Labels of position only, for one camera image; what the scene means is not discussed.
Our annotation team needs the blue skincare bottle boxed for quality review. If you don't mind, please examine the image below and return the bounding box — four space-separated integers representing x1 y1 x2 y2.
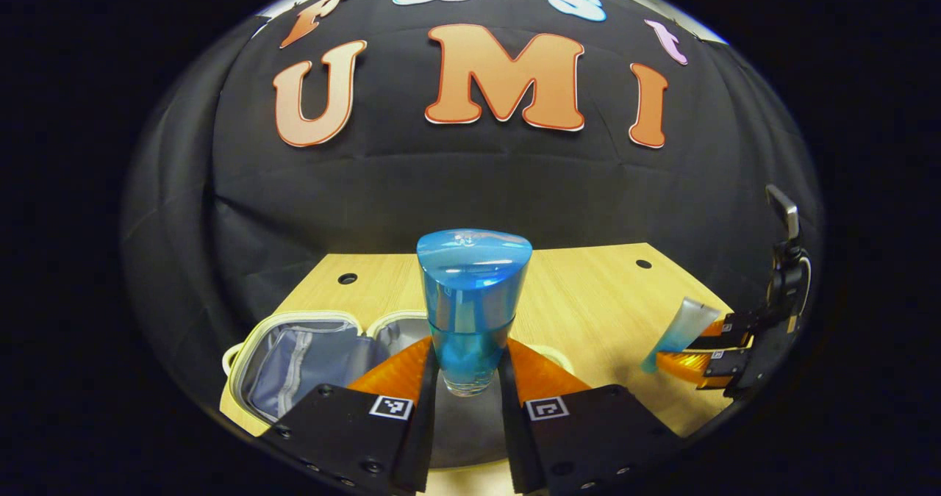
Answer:
416 228 534 398

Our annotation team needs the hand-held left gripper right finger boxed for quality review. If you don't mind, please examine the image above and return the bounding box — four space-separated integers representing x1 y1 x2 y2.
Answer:
498 337 686 496

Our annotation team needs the blue white skincare tube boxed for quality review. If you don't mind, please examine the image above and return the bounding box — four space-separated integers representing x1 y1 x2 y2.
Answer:
640 297 723 374

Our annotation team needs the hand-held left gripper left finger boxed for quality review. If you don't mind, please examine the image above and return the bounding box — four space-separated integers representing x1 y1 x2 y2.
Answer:
263 336 442 496

